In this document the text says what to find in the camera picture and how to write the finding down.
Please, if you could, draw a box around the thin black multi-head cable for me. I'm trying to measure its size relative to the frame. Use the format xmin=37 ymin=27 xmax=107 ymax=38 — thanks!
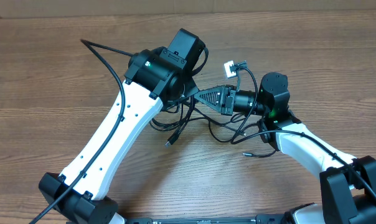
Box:
xmin=187 ymin=102 xmax=278 ymax=159

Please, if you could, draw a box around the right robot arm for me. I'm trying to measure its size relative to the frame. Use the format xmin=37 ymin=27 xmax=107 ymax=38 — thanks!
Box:
xmin=195 ymin=72 xmax=376 ymax=223

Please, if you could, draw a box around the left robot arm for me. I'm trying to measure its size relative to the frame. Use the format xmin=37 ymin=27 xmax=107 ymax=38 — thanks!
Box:
xmin=32 ymin=29 xmax=209 ymax=223

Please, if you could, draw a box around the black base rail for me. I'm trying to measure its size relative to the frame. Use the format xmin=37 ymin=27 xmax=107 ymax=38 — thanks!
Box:
xmin=125 ymin=214 xmax=289 ymax=224

